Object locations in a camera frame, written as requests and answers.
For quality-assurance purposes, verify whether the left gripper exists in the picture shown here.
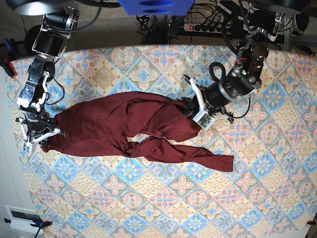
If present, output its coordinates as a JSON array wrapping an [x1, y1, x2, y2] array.
[[199, 82, 235, 117]]

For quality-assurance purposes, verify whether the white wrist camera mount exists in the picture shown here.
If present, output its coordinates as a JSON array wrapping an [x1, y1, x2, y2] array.
[[15, 117, 65, 154], [182, 75, 215, 130]]

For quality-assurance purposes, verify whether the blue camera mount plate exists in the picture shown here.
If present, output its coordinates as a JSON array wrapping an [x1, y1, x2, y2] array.
[[117, 0, 194, 16]]

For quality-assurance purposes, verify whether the blue black bar clamp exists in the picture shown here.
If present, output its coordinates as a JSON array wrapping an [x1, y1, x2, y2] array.
[[4, 218, 52, 235]]

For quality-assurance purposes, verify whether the dark red t-shirt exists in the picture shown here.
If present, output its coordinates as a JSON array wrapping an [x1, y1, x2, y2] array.
[[42, 92, 234, 172]]

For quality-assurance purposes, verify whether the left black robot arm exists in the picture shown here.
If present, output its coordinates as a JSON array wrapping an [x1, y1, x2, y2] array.
[[191, 9, 280, 118]]

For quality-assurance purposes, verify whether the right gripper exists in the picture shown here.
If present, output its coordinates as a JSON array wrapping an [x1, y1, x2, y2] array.
[[23, 111, 57, 141]]

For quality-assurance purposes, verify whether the black round stool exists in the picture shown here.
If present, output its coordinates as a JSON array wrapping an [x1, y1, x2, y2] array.
[[24, 25, 43, 55]]

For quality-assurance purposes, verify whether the white power strip red switch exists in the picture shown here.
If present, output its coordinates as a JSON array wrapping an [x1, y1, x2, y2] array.
[[183, 23, 221, 33]]

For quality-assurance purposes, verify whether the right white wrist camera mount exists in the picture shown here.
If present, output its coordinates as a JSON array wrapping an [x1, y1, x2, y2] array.
[[15, 117, 65, 154]]

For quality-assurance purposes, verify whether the black orange table clamp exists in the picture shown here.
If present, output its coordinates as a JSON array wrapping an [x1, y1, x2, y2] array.
[[0, 58, 17, 78]]

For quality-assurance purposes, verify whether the orange corner clamp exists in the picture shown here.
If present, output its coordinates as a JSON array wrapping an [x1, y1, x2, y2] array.
[[306, 220, 316, 226]]

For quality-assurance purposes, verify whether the white wall socket box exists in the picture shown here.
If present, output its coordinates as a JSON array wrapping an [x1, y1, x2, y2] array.
[[5, 205, 42, 234]]

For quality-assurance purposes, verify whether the patterned tablecloth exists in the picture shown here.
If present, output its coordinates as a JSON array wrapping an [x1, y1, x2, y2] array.
[[20, 45, 317, 238]]

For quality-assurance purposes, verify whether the blue clamp upper left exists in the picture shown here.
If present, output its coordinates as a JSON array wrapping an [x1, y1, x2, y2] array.
[[3, 38, 16, 53]]

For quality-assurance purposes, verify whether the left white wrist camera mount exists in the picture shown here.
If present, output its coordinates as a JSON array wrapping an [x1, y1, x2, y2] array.
[[182, 75, 215, 130]]

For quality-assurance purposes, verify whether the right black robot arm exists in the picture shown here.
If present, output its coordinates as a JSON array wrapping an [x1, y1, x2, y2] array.
[[16, 5, 79, 143]]

